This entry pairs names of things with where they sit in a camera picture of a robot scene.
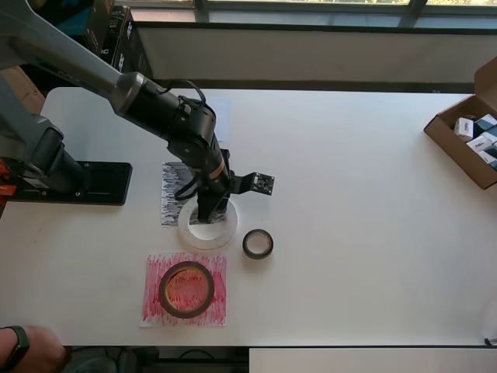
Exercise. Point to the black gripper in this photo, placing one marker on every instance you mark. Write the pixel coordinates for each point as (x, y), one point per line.
(213, 194)

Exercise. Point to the white tape roll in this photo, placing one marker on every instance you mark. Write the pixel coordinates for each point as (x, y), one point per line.
(206, 242)

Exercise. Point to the black tape roll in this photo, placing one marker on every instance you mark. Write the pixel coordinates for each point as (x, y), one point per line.
(258, 256)

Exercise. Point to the red tape roll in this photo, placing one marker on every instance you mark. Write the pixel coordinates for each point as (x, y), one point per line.
(162, 291)

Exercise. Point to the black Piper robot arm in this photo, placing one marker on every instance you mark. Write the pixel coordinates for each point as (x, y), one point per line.
(77, 66)

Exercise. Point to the bare human hand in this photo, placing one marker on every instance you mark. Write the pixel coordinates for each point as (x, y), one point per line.
(42, 353)

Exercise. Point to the black scribbled paper sheet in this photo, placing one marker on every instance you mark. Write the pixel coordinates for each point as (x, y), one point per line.
(171, 202)

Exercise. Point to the plain white paper sheet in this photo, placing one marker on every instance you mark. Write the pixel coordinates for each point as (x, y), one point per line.
(224, 130)

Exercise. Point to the red scribbled paper sheet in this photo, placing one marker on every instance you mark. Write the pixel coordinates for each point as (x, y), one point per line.
(219, 311)

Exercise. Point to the black box with trim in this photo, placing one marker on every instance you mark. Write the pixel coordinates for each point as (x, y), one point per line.
(136, 58)

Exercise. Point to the grey shoe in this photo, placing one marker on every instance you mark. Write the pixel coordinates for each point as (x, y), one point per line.
(87, 361)

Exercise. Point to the black AOC monitor box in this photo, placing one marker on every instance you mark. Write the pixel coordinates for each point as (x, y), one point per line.
(116, 23)

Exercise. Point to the white furniture panel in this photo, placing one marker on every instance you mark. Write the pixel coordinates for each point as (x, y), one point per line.
(369, 361)

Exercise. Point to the small labelled cardboard box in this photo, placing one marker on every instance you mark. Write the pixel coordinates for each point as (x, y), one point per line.
(29, 91)

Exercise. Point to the teal product box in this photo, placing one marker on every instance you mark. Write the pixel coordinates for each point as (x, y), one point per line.
(74, 23)

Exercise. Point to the black wristband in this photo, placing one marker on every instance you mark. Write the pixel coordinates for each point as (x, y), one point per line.
(19, 346)

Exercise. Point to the open brown cardboard box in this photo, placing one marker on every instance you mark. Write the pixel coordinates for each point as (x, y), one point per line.
(446, 128)

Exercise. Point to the small white carton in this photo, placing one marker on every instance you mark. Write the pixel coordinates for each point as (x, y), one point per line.
(478, 143)
(464, 130)
(489, 159)

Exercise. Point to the small dark teal carton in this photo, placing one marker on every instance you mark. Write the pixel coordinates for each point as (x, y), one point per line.
(485, 122)

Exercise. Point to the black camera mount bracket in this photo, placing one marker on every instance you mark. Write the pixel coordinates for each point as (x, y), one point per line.
(242, 182)

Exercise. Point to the small camera circuit board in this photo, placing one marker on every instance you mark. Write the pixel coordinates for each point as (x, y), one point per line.
(264, 183)

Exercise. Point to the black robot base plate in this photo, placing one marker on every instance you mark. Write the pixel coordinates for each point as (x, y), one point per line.
(112, 186)

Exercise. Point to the dark window frame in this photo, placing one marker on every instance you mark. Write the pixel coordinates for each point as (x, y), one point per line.
(310, 21)

